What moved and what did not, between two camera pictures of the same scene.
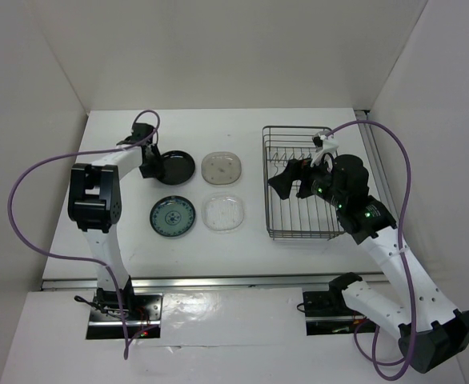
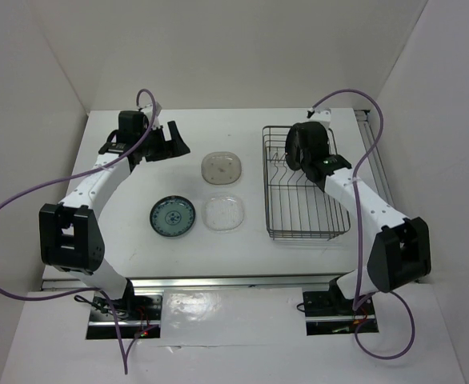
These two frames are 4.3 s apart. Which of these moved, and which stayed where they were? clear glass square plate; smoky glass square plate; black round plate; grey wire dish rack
Moved: black round plate
Stayed: smoky glass square plate; clear glass square plate; grey wire dish rack
